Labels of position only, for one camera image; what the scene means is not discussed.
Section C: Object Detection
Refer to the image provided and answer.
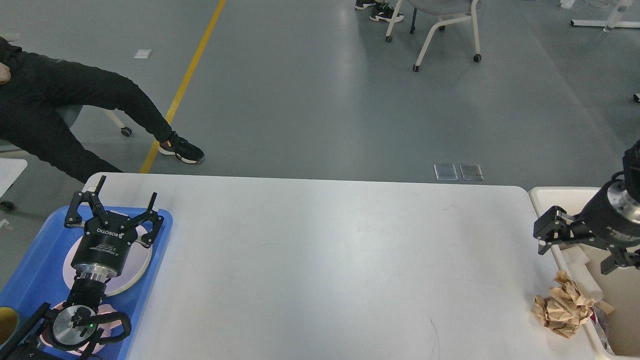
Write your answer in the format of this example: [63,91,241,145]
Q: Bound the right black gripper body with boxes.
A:
[577,180,640,251]

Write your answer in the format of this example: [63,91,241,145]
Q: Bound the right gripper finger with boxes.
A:
[600,247,640,275]
[533,205,601,255]

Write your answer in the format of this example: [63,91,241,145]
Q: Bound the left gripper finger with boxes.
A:
[122,192,165,249]
[63,175,108,229]

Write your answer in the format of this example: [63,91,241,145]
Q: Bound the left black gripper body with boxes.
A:
[71,210,146,279]

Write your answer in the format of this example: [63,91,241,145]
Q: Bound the pink plate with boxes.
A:
[62,237,153,297]

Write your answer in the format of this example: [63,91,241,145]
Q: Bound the white paper cup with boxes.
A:
[561,246,591,265]
[567,262,604,302]

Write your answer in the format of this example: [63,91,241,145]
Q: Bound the brown paper bag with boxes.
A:
[594,300,616,316]

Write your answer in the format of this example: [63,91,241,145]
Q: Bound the crushed red can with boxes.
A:
[590,307,602,331]

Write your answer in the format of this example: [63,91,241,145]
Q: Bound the foil tray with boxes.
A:
[594,315,615,354]

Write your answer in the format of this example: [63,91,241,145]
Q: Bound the brown paper scrap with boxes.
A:
[531,269,595,339]

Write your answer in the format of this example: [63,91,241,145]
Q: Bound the dark teal cup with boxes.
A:
[0,306,19,346]

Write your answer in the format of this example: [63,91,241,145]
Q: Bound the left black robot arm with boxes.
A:
[1,176,172,360]

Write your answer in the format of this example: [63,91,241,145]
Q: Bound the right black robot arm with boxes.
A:
[533,142,640,275]

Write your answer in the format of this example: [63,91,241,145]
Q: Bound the white plastic bin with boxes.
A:
[529,186,640,360]

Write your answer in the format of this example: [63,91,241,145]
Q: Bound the light green plate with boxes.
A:
[120,255,153,297]

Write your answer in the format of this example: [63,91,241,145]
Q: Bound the blue plastic tray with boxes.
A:
[0,206,173,360]

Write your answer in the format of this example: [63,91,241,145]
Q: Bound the white side table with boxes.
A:
[0,158,28,197]

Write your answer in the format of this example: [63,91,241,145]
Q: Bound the black sneaker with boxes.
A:
[158,131,205,164]

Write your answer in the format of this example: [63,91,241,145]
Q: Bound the right floor socket cover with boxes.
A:
[459,164,485,182]

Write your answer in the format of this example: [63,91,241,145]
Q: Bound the floor socket cover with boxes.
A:
[433,162,459,182]
[459,164,485,182]

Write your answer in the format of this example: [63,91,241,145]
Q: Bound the left floor socket cover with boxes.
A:
[433,162,459,182]

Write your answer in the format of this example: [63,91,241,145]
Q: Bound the seated person in black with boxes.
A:
[0,39,173,182]

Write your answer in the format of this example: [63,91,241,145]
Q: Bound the white stand base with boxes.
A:
[570,0,640,32]

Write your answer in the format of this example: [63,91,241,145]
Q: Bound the black sneakers at top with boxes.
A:
[354,0,405,23]

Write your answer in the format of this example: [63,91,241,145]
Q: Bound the white frame office chair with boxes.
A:
[407,0,482,72]

